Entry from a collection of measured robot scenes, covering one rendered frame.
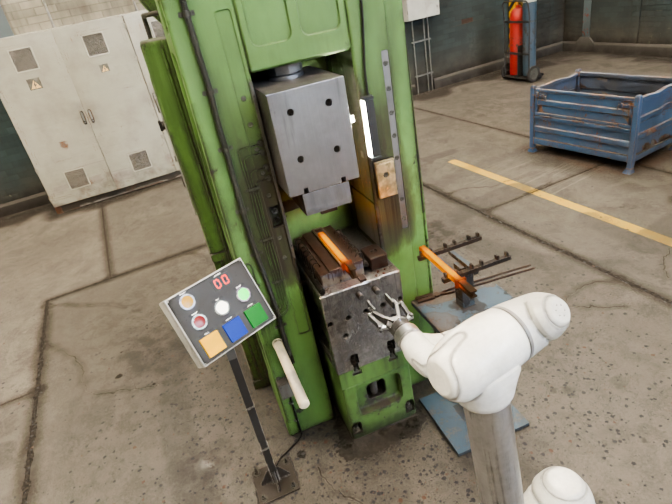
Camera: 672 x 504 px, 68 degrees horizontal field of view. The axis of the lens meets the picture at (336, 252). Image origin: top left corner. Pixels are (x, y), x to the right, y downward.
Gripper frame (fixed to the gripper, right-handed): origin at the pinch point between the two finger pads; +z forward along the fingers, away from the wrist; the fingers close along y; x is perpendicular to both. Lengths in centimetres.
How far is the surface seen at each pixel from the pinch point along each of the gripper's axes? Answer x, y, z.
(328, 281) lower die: -5.5, -9.5, 34.9
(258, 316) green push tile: 0.5, -43.4, 18.3
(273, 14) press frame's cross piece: 101, -5, 50
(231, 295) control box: 11, -51, 23
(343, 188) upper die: 34.2, 4.7, 34.9
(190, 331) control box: 8, -68, 13
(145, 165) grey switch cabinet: -69, -100, 556
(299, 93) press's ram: 74, -5, 35
